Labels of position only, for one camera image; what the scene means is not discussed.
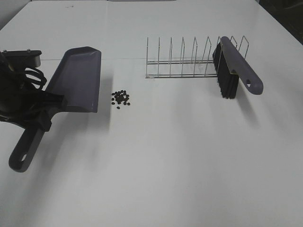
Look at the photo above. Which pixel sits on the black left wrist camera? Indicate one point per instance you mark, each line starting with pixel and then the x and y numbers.
pixel 26 58

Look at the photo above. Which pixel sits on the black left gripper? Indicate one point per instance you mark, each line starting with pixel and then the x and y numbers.
pixel 29 109

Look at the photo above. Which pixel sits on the metal wire dish rack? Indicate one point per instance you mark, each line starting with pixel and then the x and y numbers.
pixel 198 65

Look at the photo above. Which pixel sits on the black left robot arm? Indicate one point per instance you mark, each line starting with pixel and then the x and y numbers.
pixel 21 79

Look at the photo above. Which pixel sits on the pile of coffee beans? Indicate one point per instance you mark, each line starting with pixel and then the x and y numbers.
pixel 120 98

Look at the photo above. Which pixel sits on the grey hand brush black bristles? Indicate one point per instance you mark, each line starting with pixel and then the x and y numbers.
pixel 231 67

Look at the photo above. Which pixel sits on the grey plastic dustpan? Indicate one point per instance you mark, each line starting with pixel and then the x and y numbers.
pixel 77 78

